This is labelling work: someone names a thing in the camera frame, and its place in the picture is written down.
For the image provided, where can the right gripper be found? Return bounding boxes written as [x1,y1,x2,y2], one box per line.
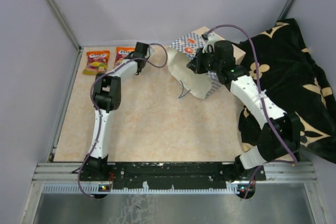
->
[187,47,222,74]

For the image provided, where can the blue checkered paper bag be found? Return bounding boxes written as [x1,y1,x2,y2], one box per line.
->
[167,27,222,100]

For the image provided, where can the orange candy bag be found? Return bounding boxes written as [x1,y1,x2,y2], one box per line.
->
[82,50,110,75]
[113,47,135,68]

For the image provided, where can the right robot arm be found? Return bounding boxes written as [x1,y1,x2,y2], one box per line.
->
[186,40,300,180]

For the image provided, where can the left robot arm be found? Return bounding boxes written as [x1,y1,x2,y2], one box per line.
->
[78,42,151,181]

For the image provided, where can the black floral blanket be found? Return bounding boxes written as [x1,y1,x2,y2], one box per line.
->
[236,18,335,163]

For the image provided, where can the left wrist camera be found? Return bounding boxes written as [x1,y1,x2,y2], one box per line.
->
[145,46,155,59]

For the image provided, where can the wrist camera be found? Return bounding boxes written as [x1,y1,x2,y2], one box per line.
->
[202,32,220,50]
[145,46,155,59]

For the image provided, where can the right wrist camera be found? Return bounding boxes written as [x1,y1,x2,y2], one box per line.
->
[202,32,220,50]

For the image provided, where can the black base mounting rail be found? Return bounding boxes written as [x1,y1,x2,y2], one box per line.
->
[73,160,266,191]

